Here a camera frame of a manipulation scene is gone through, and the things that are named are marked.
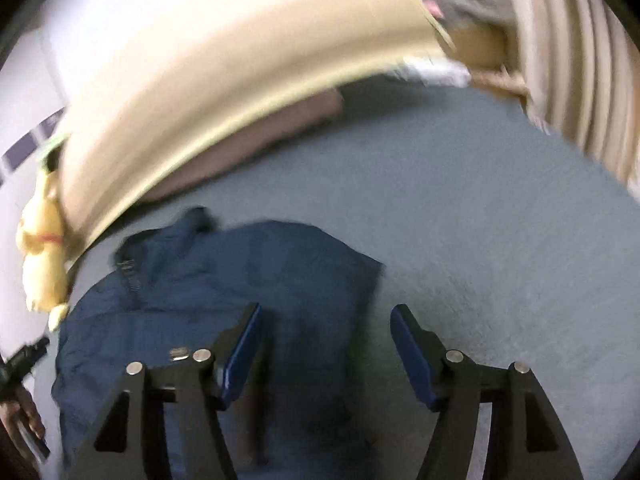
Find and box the yellow plush toy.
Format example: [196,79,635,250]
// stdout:
[17,135,71,331]

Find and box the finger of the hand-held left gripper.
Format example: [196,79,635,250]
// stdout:
[12,337,51,370]

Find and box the light wooden bedside cabinet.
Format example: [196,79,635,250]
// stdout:
[445,25,516,68]

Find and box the pink pillow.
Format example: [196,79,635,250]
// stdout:
[150,87,343,203]

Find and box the beige patterned curtain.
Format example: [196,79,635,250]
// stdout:
[500,0,640,186]

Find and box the purple wall tile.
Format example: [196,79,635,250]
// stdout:
[35,109,67,137]
[0,136,40,182]

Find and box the navy blue padded jacket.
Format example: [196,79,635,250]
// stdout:
[50,205,386,471]

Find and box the white cloth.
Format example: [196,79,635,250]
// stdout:
[400,57,473,88]

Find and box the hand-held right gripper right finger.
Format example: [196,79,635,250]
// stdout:
[390,304,586,480]

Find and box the person's left hand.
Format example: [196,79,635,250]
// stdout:
[0,385,51,461]

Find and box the beige wooden headboard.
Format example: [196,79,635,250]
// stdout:
[55,0,456,261]

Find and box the bed with grey sheet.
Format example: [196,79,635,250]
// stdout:
[30,77,640,480]

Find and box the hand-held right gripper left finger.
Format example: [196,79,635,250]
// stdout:
[62,302,264,480]

